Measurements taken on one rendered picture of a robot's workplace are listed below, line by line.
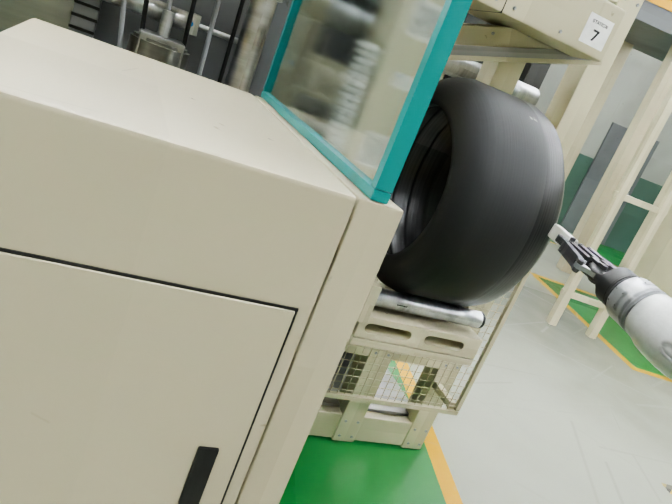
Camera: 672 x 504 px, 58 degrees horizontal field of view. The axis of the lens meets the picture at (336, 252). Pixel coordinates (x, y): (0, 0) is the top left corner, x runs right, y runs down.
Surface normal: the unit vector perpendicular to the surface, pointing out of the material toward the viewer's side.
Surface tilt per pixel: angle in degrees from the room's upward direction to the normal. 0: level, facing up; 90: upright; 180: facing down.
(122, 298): 90
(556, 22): 90
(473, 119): 55
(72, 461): 90
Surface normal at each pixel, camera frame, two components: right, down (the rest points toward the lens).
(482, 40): 0.29, 0.40
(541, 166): 0.44, -0.17
